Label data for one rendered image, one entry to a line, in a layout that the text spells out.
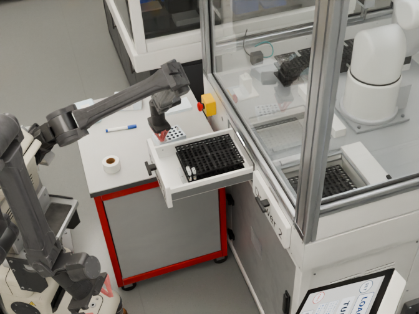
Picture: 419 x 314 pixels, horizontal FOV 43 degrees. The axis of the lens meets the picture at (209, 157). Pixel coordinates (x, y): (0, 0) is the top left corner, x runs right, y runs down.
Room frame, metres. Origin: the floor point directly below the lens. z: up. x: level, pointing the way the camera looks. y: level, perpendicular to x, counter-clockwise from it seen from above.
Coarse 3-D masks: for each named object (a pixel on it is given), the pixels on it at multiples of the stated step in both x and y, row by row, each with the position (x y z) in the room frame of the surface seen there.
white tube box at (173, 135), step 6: (174, 126) 1.82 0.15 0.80; (168, 132) 1.79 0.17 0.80; (174, 132) 1.79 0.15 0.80; (180, 132) 1.79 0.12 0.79; (156, 138) 1.75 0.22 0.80; (168, 138) 1.75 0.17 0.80; (174, 138) 1.74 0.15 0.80; (180, 138) 1.75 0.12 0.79; (156, 144) 1.75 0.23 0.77; (162, 144) 1.72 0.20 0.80
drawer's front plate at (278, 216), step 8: (256, 176) 1.35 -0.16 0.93; (256, 184) 1.35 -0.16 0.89; (264, 184) 1.31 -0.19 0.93; (256, 192) 1.35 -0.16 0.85; (264, 192) 1.28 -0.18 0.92; (272, 200) 1.24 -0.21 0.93; (272, 208) 1.21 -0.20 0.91; (280, 208) 1.20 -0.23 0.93; (272, 216) 1.21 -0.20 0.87; (280, 216) 1.16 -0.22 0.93; (272, 224) 1.21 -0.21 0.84; (280, 224) 1.15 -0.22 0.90; (288, 224) 1.12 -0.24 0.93; (280, 232) 1.15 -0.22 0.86; (288, 232) 1.11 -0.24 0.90; (280, 240) 1.15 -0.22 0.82; (288, 240) 1.11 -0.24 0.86
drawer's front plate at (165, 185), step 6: (150, 138) 1.60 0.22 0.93; (150, 144) 1.56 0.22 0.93; (150, 150) 1.54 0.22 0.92; (150, 156) 1.56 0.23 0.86; (156, 156) 1.49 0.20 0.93; (156, 162) 1.46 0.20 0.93; (162, 168) 1.42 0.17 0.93; (156, 174) 1.49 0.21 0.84; (162, 174) 1.39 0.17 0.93; (162, 180) 1.36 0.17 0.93; (162, 186) 1.38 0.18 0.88; (168, 186) 1.33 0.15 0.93; (162, 192) 1.40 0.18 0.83; (168, 192) 1.33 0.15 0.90; (168, 198) 1.32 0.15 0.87; (168, 204) 1.32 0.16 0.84
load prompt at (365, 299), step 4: (372, 292) 0.70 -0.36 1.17; (360, 296) 0.71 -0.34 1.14; (364, 296) 0.70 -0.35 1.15; (368, 296) 0.69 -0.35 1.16; (372, 296) 0.69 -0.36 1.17; (356, 300) 0.70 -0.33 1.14; (360, 300) 0.69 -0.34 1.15; (364, 300) 0.69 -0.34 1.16; (368, 300) 0.68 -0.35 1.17; (356, 304) 0.69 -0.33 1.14; (360, 304) 0.68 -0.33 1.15; (364, 304) 0.68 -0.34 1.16; (368, 304) 0.67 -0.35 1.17; (356, 308) 0.68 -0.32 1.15; (360, 308) 0.67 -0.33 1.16; (364, 308) 0.66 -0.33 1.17; (352, 312) 0.67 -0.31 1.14; (356, 312) 0.66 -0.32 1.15; (360, 312) 0.66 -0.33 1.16; (364, 312) 0.65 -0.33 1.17
